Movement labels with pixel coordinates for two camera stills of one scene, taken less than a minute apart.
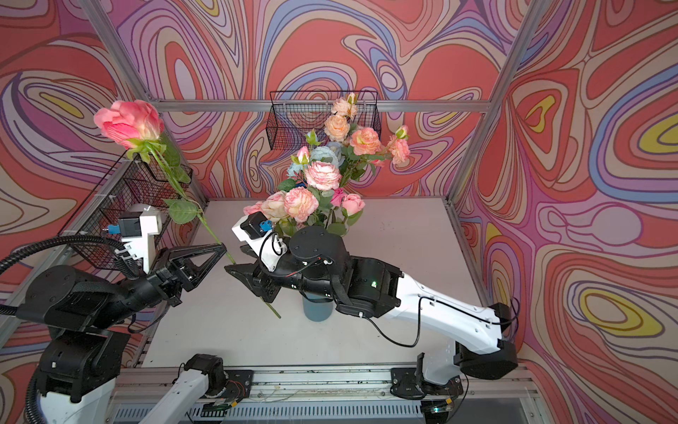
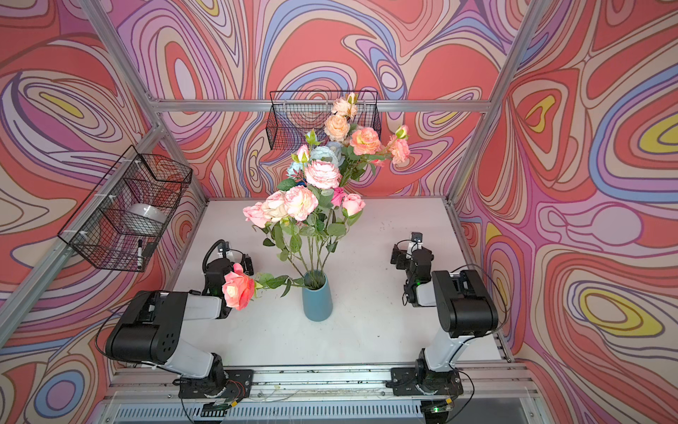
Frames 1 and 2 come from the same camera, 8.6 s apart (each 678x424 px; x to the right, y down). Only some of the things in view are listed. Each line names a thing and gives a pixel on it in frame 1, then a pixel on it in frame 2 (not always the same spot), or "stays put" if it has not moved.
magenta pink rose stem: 347,209 stays put
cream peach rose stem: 337,126 stays put
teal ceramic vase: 317,311 stays put
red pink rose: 139,124 to 238,289
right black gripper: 246,273 to 402,254
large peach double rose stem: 367,152 stays put
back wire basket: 295,114 stays put
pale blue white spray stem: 330,152 stays put
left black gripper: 166,283 to 247,265
